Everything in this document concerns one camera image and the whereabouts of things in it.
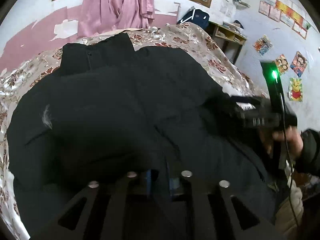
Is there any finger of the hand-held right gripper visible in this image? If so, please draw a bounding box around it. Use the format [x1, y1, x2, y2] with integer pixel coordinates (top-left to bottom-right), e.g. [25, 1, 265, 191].
[229, 94, 260, 104]
[231, 107, 253, 128]

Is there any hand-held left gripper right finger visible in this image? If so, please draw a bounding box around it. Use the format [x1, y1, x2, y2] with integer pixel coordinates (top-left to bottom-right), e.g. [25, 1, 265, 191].
[169, 169, 286, 240]

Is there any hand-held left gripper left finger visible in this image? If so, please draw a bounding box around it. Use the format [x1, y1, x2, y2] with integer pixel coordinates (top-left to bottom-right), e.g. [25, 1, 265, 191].
[30, 169, 160, 240]

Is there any black jacket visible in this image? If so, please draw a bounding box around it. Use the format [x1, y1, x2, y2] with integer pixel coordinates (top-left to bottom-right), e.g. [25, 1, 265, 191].
[6, 32, 288, 240]

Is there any person's right forearm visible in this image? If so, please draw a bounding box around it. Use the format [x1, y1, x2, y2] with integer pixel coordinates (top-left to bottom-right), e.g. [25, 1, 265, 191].
[295, 129, 320, 174]

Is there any person's right hand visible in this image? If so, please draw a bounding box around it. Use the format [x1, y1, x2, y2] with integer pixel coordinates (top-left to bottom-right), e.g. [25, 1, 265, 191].
[271, 126, 303, 159]

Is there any stack of papers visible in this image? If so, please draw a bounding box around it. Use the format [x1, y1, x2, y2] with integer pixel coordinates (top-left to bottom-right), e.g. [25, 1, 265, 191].
[222, 21, 244, 30]

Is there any floral satin bedspread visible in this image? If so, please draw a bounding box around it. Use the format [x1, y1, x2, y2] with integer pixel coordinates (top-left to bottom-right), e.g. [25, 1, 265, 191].
[0, 21, 270, 240]

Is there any navy backpack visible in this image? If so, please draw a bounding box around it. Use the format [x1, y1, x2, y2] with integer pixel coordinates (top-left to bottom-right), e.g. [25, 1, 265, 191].
[177, 9, 210, 29]

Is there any beige cloth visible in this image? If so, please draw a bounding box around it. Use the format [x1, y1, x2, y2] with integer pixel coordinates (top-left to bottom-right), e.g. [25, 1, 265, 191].
[274, 177, 304, 240]

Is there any pink curtain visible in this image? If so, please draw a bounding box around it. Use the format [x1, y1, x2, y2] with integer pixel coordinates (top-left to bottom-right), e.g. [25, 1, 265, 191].
[77, 0, 156, 39]

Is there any yellow bear wall poster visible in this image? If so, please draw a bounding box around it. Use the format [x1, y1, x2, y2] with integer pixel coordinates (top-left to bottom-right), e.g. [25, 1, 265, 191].
[289, 78, 303, 102]

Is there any cartoon wall poster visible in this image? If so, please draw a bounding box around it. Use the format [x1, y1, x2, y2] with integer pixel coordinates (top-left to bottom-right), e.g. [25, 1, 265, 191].
[253, 35, 273, 56]
[290, 51, 308, 78]
[274, 54, 290, 75]

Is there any wooden wall shelf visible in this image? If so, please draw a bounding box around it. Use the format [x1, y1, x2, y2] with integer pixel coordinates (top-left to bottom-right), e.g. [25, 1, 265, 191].
[207, 21, 247, 64]

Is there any black cable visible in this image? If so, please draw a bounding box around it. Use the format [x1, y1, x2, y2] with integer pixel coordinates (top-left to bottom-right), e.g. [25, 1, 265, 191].
[274, 77, 299, 227]

